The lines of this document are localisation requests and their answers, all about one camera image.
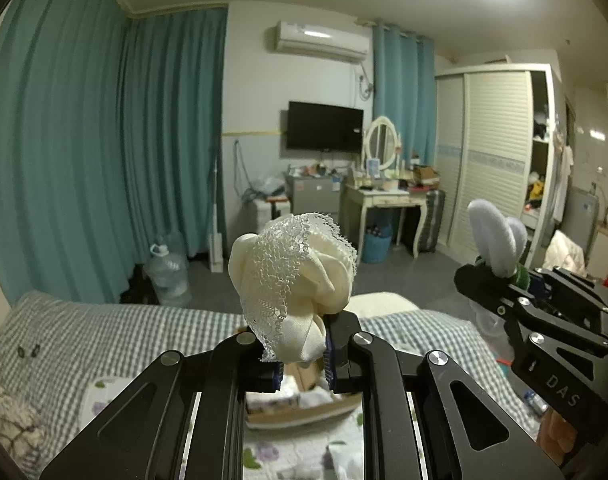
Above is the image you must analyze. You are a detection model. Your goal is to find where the narrow teal curtain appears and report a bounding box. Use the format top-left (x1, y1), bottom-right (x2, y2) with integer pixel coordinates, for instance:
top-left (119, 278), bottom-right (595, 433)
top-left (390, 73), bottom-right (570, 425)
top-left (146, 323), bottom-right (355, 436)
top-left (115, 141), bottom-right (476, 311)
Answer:
top-left (372, 23), bottom-right (436, 165)

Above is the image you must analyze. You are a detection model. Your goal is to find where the white louvered wardrobe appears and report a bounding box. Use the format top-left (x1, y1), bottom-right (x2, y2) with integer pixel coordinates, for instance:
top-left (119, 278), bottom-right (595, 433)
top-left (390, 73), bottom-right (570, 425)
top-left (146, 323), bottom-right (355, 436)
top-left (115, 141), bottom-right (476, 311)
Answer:
top-left (435, 63), bottom-right (566, 268)

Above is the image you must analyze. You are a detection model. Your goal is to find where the white dressing table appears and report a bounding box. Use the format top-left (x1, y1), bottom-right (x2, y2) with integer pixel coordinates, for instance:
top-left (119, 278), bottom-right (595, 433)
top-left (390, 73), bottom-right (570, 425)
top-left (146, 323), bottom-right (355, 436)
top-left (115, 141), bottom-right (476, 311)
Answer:
top-left (340, 184), bottom-right (427, 259)

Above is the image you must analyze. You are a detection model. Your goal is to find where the grey mini fridge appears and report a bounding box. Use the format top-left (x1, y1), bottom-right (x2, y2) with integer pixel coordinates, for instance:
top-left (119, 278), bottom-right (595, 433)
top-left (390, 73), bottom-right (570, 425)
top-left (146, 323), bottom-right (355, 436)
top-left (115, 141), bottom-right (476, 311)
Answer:
top-left (287, 176), bottom-right (342, 223)

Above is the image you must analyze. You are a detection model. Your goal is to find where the open cardboard box on bed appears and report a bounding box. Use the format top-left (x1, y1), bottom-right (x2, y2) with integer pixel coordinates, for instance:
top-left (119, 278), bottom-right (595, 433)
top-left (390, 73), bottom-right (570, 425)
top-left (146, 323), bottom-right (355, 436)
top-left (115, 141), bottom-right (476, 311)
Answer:
top-left (246, 359), bottom-right (361, 430)

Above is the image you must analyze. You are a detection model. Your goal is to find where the black wall television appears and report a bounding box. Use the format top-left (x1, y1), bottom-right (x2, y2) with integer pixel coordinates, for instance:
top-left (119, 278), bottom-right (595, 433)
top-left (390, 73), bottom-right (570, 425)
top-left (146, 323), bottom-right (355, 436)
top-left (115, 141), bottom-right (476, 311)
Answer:
top-left (285, 101), bottom-right (363, 153)

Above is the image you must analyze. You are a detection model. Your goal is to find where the branch patterned pillow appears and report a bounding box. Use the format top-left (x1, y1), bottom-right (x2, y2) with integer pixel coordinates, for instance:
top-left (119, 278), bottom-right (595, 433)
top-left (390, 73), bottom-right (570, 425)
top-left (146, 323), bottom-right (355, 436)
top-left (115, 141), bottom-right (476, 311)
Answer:
top-left (0, 386), bottom-right (46, 463)

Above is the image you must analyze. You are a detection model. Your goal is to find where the clear water jug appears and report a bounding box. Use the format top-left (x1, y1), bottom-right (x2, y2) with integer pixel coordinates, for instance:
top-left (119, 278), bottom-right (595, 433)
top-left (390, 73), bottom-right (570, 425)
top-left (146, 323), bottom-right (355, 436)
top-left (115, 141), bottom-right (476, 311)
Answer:
top-left (143, 231), bottom-right (192, 308)

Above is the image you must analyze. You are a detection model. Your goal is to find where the white upright mop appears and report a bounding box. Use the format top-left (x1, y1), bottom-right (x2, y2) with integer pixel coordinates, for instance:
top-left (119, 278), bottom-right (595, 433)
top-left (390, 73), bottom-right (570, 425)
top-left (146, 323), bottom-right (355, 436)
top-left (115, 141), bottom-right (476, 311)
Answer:
top-left (209, 162), bottom-right (223, 273)

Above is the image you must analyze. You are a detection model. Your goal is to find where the blue plastic laundry basket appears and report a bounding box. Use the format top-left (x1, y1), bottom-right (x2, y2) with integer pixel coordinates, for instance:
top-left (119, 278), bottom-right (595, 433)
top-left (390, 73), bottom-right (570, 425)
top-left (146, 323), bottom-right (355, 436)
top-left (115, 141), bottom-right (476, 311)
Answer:
top-left (361, 226), bottom-right (392, 263)

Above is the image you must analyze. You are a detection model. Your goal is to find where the person's left hand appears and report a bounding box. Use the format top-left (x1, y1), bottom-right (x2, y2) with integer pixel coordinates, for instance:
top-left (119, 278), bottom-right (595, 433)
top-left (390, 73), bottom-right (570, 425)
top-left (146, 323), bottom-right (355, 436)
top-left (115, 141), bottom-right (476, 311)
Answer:
top-left (536, 408), bottom-right (577, 466)

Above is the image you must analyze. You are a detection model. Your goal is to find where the white wall air conditioner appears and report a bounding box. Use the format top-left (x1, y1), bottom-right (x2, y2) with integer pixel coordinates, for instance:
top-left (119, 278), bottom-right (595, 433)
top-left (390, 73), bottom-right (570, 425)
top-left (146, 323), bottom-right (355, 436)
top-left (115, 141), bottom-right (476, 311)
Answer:
top-left (276, 21), bottom-right (370, 63)

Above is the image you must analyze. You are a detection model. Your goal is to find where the white puffy jacket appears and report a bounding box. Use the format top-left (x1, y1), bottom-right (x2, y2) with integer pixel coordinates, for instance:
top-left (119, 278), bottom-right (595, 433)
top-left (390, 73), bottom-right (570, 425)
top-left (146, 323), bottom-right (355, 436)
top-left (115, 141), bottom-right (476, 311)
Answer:
top-left (542, 230), bottom-right (587, 278)

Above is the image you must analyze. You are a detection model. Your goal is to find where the cream lace fabric piece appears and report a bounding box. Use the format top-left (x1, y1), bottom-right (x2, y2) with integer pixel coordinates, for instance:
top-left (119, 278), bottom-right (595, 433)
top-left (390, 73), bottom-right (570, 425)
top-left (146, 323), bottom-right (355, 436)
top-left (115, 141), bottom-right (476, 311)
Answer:
top-left (228, 212), bottom-right (357, 364)

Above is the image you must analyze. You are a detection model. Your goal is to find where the white sock with green cuff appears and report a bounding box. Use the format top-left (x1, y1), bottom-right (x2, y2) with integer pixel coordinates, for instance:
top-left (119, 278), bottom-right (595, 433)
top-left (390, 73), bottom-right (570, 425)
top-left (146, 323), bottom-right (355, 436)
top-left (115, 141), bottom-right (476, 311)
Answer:
top-left (468, 198), bottom-right (530, 290)

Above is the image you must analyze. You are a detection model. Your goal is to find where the large teal curtain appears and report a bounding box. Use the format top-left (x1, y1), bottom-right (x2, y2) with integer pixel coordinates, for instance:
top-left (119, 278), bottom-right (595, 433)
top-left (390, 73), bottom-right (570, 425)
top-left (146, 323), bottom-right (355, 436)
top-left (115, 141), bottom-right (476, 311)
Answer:
top-left (0, 0), bottom-right (228, 302)

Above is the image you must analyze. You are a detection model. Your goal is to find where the grey checked bed sheet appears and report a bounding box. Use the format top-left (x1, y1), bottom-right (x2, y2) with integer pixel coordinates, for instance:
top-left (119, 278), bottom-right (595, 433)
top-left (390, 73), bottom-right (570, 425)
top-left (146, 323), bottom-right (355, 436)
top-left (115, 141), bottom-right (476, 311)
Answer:
top-left (0, 292), bottom-right (538, 479)

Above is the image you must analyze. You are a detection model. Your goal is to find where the dark suitcase beside table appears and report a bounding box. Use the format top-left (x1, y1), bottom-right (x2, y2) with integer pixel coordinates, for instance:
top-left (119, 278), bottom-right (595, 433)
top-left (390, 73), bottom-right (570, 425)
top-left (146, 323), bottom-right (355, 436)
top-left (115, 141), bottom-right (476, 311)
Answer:
top-left (418, 188), bottom-right (446, 252)

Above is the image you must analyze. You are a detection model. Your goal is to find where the white oval vanity mirror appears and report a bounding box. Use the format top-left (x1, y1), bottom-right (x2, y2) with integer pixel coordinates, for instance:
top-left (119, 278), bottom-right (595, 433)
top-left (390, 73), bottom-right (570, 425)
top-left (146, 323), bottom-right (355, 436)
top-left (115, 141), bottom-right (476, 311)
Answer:
top-left (362, 116), bottom-right (401, 171)

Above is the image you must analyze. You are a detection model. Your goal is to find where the white floral quilted mat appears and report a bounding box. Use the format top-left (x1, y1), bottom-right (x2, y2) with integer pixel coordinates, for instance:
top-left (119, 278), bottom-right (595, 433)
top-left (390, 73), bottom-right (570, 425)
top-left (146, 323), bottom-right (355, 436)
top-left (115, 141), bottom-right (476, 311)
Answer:
top-left (242, 407), bottom-right (363, 479)

